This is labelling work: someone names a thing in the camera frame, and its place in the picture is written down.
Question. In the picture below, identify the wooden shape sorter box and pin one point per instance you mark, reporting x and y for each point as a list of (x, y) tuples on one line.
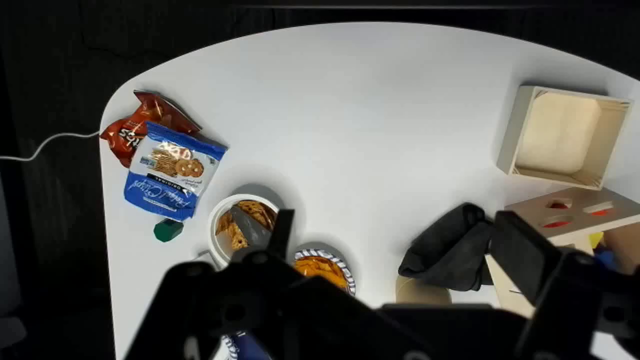
[(587, 212)]

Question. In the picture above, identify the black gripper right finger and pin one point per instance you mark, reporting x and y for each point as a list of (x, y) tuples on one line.
[(573, 300)]

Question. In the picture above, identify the green bottle cap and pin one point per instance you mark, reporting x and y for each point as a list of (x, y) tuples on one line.
[(166, 230)]

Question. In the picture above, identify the black towel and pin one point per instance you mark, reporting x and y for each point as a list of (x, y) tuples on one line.
[(447, 250)]

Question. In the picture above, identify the paper bowl of orange snacks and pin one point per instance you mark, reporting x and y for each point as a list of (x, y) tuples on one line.
[(323, 266)]

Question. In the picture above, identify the white bowl with snacks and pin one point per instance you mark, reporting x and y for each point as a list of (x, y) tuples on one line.
[(231, 226)]

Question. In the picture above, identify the red chip bag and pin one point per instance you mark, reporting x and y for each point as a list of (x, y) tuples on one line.
[(143, 121)]

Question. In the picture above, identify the open empty wooden box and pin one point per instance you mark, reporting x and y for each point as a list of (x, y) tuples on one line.
[(567, 136)]

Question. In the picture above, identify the blue snack bag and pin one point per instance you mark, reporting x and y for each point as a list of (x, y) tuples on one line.
[(171, 173)]

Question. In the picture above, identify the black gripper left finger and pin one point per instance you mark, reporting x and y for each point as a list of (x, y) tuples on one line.
[(213, 312)]

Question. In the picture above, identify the metal scoop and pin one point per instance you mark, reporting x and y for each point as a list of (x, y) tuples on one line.
[(253, 226)]

